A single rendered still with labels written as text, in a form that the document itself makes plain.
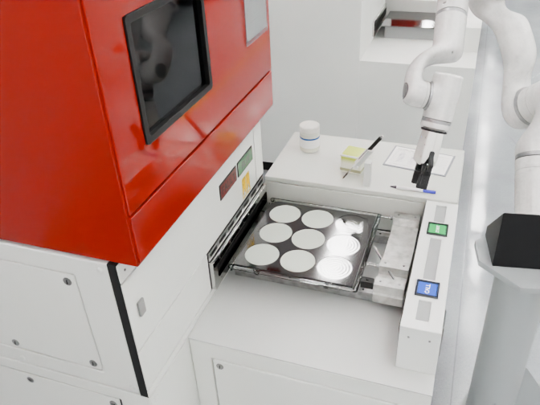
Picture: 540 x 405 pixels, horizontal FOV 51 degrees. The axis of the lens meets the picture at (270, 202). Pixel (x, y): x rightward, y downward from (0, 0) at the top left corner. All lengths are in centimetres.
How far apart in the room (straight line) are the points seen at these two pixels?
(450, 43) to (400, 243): 59
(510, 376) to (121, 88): 161
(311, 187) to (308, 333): 54
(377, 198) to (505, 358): 68
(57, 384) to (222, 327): 44
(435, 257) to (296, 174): 57
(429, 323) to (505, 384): 83
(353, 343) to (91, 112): 88
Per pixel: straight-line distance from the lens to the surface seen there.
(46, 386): 165
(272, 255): 164
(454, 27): 177
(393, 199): 181
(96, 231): 113
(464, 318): 282
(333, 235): 171
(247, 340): 151
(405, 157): 200
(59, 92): 101
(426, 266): 154
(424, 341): 138
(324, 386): 149
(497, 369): 211
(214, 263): 157
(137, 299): 126
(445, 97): 167
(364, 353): 148
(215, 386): 166
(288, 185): 187
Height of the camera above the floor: 192
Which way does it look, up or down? 33 degrees down
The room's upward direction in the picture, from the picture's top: 3 degrees counter-clockwise
